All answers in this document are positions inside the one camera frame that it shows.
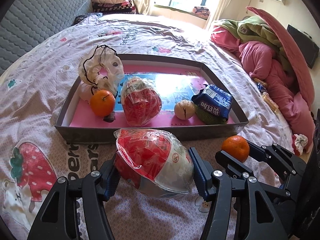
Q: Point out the black television screen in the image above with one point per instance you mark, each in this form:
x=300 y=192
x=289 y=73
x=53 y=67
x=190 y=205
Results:
x=307 y=46

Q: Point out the pink round cushion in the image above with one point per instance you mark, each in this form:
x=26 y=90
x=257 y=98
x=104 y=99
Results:
x=293 y=53

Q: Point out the grey quilted headboard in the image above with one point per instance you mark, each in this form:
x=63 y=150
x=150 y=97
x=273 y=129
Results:
x=28 y=23

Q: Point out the peeled tan citrus fruit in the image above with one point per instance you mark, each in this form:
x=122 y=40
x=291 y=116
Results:
x=184 y=109

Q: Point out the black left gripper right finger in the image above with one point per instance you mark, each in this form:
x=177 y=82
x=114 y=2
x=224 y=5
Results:
x=252 y=204

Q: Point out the small blue snack wrapper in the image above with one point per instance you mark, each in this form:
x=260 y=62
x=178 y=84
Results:
x=261 y=88

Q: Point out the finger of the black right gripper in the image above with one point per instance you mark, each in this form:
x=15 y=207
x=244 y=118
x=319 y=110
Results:
x=236 y=173
x=282 y=161

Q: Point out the pink crumpled duvet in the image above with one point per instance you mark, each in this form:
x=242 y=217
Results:
x=259 y=62

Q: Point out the red white egg toy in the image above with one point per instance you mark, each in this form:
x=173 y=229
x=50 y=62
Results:
x=154 y=162
x=140 y=101

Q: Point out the patterned pillow on windowsill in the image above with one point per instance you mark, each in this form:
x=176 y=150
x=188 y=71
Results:
x=202 y=12

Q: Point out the green blanket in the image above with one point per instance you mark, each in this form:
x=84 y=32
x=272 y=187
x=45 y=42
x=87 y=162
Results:
x=255 y=29

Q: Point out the orange tangerine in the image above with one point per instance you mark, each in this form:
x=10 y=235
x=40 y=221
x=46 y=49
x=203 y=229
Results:
x=102 y=103
x=236 y=146

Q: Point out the white floral scrunchie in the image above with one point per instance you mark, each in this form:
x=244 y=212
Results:
x=299 y=143

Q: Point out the white sheer scrunchie black trim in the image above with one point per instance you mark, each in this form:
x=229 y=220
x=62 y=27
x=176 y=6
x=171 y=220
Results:
x=100 y=69

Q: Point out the pink blue Chinese book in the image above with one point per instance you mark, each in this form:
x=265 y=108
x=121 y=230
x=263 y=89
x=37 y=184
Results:
x=172 y=85

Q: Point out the blue snack packet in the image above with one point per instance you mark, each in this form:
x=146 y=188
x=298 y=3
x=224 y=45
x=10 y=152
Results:
x=214 y=96

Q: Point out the dark cardboard box lid tray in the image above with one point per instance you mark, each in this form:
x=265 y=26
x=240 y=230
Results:
x=76 y=135

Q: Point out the wrapped biscuit pack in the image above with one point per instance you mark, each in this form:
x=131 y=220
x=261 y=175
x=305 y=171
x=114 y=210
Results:
x=273 y=106

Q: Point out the folded blankets stack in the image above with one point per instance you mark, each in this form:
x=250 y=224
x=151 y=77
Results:
x=114 y=6

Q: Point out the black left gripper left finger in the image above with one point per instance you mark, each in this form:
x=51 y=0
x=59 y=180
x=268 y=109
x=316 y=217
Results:
x=69 y=200

